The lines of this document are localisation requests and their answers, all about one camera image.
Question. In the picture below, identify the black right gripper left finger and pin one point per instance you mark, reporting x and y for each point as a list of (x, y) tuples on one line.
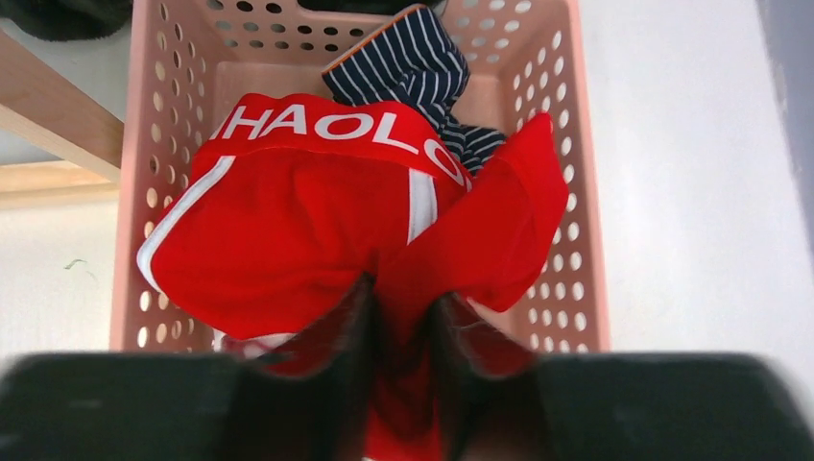
[(303, 400)]

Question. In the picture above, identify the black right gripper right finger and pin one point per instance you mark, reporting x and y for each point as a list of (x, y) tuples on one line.
[(499, 401)]

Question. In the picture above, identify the red underwear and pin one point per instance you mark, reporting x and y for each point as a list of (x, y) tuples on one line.
[(292, 200)]

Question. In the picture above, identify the navy striped underwear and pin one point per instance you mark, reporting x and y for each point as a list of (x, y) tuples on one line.
[(413, 60)]

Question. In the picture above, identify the wooden clothes rack frame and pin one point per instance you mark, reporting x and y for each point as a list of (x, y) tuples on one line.
[(44, 108)]

